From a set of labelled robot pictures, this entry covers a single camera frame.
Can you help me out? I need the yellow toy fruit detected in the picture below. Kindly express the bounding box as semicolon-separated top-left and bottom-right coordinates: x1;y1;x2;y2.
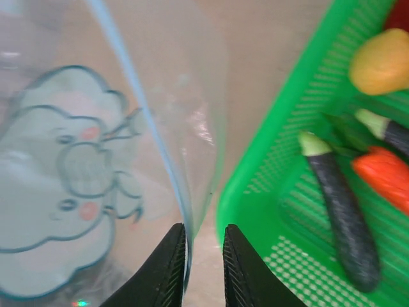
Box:
348;28;409;96

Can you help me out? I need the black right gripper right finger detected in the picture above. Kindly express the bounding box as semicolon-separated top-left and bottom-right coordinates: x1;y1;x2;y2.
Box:
222;223;307;307

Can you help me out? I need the red toy apple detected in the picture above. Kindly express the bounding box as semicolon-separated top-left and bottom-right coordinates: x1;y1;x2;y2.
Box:
383;0;409;33

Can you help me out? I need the orange-red toy carrot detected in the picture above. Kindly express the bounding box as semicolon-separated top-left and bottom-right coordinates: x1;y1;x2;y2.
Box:
350;145;409;216

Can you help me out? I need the clear printed zip-top bag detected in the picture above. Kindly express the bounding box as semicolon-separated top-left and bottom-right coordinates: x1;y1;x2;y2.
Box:
0;0;233;307

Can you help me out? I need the green toy leafy vegetable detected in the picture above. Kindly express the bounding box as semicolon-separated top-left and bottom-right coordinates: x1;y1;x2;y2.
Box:
322;111;374;157

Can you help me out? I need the dark purple toy eggplant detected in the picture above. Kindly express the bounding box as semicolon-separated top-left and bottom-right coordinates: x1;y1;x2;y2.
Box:
354;107;409;158
297;130;382;294

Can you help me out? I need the green plastic basket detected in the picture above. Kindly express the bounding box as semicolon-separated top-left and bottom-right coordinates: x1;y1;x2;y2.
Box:
215;0;409;307

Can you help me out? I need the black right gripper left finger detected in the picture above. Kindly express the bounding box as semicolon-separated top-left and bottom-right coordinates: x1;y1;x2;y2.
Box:
98;223;188;307

